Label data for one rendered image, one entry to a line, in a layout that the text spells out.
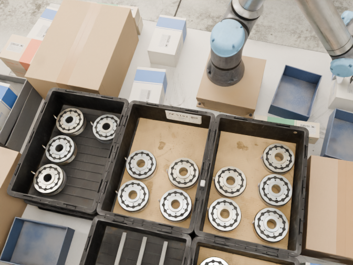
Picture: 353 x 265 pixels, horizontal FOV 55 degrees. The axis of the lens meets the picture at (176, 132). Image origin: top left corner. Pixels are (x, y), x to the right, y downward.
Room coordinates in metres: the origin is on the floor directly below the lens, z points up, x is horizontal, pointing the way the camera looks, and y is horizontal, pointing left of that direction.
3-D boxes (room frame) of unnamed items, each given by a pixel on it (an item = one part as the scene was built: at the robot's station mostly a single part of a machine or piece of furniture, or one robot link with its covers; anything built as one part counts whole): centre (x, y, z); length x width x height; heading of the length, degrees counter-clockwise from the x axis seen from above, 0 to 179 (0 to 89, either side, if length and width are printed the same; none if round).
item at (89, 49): (0.94, 0.32, 0.80); 0.40 x 0.30 x 0.20; 157
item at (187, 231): (0.38, 0.07, 0.92); 0.40 x 0.30 x 0.02; 159
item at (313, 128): (0.49, -0.41, 0.73); 0.24 x 0.06 x 0.06; 70
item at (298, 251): (0.27, -0.21, 0.92); 0.40 x 0.30 x 0.02; 159
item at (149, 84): (0.74, 0.09, 0.75); 0.20 x 0.12 x 0.09; 162
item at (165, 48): (0.99, -0.03, 0.75); 0.20 x 0.12 x 0.09; 157
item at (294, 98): (0.63, -0.49, 0.74); 0.20 x 0.15 x 0.07; 148
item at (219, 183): (0.29, -0.15, 0.86); 0.10 x 0.10 x 0.01
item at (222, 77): (0.76, -0.23, 0.83); 0.15 x 0.15 x 0.10
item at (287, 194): (0.24, -0.28, 0.86); 0.10 x 0.10 x 0.01
